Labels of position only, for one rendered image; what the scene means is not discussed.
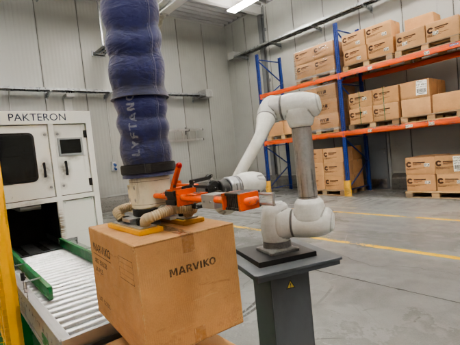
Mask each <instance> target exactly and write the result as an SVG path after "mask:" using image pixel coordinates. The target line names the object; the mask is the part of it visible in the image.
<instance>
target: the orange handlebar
mask: <svg viewBox="0 0 460 345"><path fill-rule="evenodd" d="M187 185H189V183H178V184H177V186H176V188H181V187H182V186H187ZM206 193H208V192H193V193H190V194H182V195H181V196H180V200H181V201H187V202H186V203H201V195H202V194H206ZM153 198H154V199H166V196H165V194H160V193H155V194H154V195H153ZM213 201H214V202H215V203H220V204H222V199H221V196H215V197H214V200H213ZM258 202H259V197H258V196H253V197H248V198H245V199H244V204H245V205H254V204H257V203H258Z"/></svg>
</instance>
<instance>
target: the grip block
mask: <svg viewBox="0 0 460 345"><path fill-rule="evenodd" d="M173 190H175V192H173ZM193 192H196V188H195V187H193V188H186V189H181V188H174V189H169V190H166V191H165V196H166V205H174V206H176V205H177V207H179V206H183V205H190V204H193V203H186V202H187V201H181V200H180V196H181V195H182V194H190V193H193Z"/></svg>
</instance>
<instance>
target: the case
mask: <svg viewBox="0 0 460 345"><path fill-rule="evenodd" d="M204 219H205V220H204V221H203V222H198V223H194V224H191V225H186V226H183V225H176V224H172V223H168V222H161V224H159V226H163V228H164V230H163V231H160V232H157V233H152V234H148V235H144V236H137V235H133V234H130V233H125V232H123V231H119V230H115V229H111V228H109V227H108V225H107V224H108V223H106V224H102V225H96V226H92V227H88V230H89V235H90V245H91V251H92V262H93V268H94V278H95V284H96V289H97V300H98V306H99V311H100V312H101V313H102V314H103V316H104V317H105V318H106V319H107V320H108V321H109V322H110V323H111V325H112V326H113V327H114V328H115V329H116V330H117V331H118V332H119V333H120V334H121V335H122V336H123V337H124V338H125V339H126V341H127V342H128V343H129V344H130V345H194V344H196V343H199V342H201V341H203V340H206V339H207V338H209V337H212V336H214V335H216V334H218V333H221V332H223V331H225V330H227V329H230V328H231V327H234V326H236V325H238V324H241V323H243V322H244V320H243V313H242V301H241V293H240V281H239V274H238V262H237V255H236V248H235V236H234V228H233V223H232V222H225V221H221V220H213V219H208V218H204Z"/></svg>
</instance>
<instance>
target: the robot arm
mask: <svg viewBox="0 0 460 345"><path fill-rule="evenodd" d="M321 110H322V104H321V100H320V97H319V95H318V94H314V93H311V92H293V93H288V94H284V95H280V96H275V95H270V96H268V97H266V98H265V99H264V100H263V101H262V102H261V104H260V106H259V109H258V111H257V118H256V130H255V134H254V136H253V139H252V140H251V142H250V144H249V146H248V148H247V149H246V151H245V153H244V155H243V157H242V159H241V160H240V163H239V164H238V166H237V168H236V170H235V172H234V173H233V175H232V176H230V177H224V178H223V179H221V180H217V181H216V180H213V178H212V177H213V175H206V176H205V177H201V178H197V179H191V180H189V185H187V186H182V187H181V189H186V188H193V187H195V188H202V189H205V191H206V192H208V193H211V192H215V191H216V190H221V191H222V192H229V191H236V190H260V192H262V191H263V190H264V189H265V188H266V178H265V177H264V176H263V174H262V173H260V172H252V171H251V172H247V171H248V169H249V168H250V166H251V164H252V163H253V161H254V159H255V158H256V156H257V154H258V153H259V151H260V149H261V148H262V146H263V144H264V142H265V140H266V138H267V136H268V134H269V132H270V130H271V129H272V127H273V125H274V124H275V123H276V122H279V121H282V120H286V121H287V123H288V125H289V127H290V128H292V141H293V147H294V161H295V167H296V180H297V187H298V198H297V200H296V201H295V203H294V209H292V208H289V207H288V205H287V204H286V203H285V202H283V201H280V200H278V201H275V203H276V206H269V205H265V206H264V207H263V209H262V211H261V234H262V238H263V246H259V247H257V248H256V249H257V251H261V252H263V253H265V254H268V255H269V256H271V257H273V256H276V255H280V254H284V253H289V252H292V251H299V247H297V246H293V245H292V244H291V239H290V238H293V237H299V238H315V237H320V236H324V235H326V234H328V233H330V232H332V231H333V230H334V227H335V214H334V213H333V211H332V210H331V209H330V208H329V207H325V204H324V201H323V200H322V199H321V198H320V197H319V196H318V191H317V184H316V171H315V164H314V148H313V140H312V133H311V125H313V123H314V118H315V116H318V115H319V114H320V112H321ZM205 180H208V181H210V182H209V183H208V184H207V185H206V186H200V185H194V183H196V182H200V181H205Z"/></svg>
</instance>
